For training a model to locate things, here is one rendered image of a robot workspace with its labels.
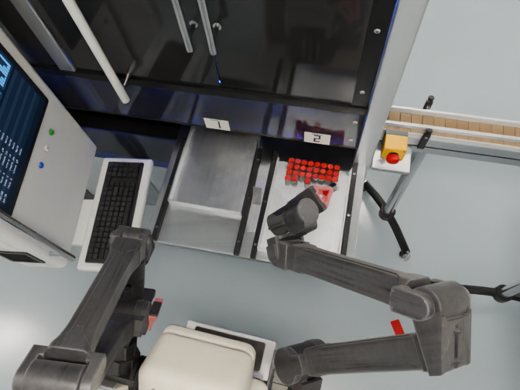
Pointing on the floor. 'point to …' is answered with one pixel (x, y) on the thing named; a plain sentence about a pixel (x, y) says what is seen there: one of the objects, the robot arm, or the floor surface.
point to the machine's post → (389, 75)
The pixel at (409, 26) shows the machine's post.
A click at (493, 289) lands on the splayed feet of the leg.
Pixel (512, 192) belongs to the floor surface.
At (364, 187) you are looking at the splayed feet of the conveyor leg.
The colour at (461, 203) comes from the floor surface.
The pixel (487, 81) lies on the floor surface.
